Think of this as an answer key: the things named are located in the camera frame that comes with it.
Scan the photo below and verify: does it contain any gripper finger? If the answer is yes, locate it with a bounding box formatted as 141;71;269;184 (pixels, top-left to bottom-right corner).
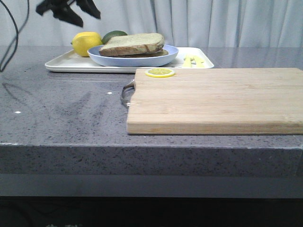
76;0;101;19
36;0;83;27

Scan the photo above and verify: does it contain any light blue plate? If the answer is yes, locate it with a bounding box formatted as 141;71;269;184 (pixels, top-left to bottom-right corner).
88;44;179;67

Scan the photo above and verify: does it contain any bread slice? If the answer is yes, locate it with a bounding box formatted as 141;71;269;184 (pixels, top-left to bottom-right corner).
113;49;169;58
99;33;164;57

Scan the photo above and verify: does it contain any white rectangular tray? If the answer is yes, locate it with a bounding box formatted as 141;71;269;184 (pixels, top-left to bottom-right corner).
45;47;214;73

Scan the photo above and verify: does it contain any green lime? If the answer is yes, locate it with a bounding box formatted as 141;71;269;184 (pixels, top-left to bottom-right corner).
102;30;128;44

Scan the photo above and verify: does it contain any grey curtain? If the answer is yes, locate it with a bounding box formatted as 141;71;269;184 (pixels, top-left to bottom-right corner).
0;0;303;48

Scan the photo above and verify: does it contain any yellow lemon slice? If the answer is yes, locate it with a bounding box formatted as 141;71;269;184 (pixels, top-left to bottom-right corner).
145;68;175;78

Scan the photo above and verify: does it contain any yellow plastic fork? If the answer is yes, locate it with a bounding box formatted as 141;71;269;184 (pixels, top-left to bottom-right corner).
182;54;192;68

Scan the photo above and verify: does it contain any yellow plastic knife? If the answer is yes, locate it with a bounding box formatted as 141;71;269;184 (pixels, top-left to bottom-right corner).
192;55;205;68

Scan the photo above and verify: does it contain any wooden cutting board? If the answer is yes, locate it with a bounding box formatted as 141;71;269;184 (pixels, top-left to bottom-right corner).
126;68;303;135

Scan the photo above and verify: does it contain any black cable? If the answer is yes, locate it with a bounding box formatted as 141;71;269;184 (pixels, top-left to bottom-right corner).
0;0;30;73

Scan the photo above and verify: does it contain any metal cutting board handle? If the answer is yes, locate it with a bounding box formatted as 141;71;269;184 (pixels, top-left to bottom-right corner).
120;79;135;108

